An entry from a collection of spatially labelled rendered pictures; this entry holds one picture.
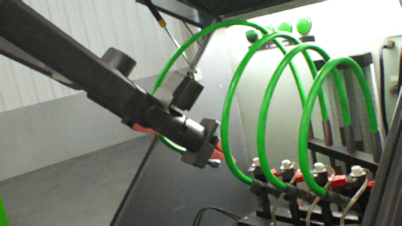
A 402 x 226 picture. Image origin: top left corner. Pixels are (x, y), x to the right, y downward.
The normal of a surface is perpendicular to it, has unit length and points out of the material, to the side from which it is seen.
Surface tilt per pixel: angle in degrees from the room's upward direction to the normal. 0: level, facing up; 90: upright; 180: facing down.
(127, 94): 103
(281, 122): 90
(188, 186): 90
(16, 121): 90
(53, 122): 90
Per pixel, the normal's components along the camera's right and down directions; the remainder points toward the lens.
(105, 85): 0.61, 0.43
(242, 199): 0.64, -0.01
